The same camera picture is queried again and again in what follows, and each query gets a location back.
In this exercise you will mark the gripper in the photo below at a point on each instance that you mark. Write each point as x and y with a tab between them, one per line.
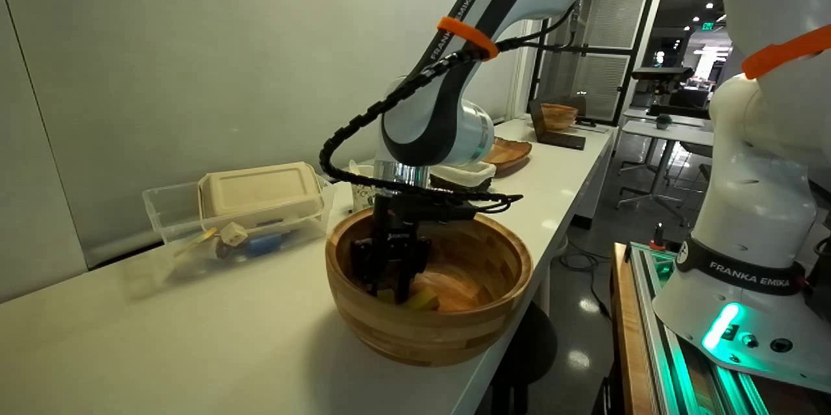
397	228

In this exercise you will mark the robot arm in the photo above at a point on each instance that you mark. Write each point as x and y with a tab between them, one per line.
448	103

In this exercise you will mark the large wooden bowl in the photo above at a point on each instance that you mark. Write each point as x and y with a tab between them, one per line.
467	324

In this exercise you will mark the white bowl with dark contents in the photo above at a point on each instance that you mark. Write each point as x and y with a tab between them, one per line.
464	175

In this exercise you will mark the blue object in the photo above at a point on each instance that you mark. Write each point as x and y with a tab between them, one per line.
265	244

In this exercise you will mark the yellow flat object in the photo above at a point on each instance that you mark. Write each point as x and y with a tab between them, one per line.
198	239

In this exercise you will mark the small wooden bowl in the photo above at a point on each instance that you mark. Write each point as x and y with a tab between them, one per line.
558	116

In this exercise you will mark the beige takeout container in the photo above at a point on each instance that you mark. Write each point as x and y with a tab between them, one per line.
260	194

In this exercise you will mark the white cube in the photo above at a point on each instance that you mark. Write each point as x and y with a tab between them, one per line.
233	233

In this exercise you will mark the wooden plate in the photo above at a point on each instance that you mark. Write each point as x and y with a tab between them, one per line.
509	154

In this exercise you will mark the clear plastic bin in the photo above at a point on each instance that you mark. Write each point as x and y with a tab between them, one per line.
170	213

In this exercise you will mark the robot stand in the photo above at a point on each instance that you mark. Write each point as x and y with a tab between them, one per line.
639	350

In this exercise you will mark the black-framed glass partition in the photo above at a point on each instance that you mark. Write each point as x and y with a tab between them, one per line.
610	45

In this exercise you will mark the white table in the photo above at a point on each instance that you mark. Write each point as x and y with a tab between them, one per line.
675	132

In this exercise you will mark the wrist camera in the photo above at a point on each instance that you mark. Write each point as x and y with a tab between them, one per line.
441	209

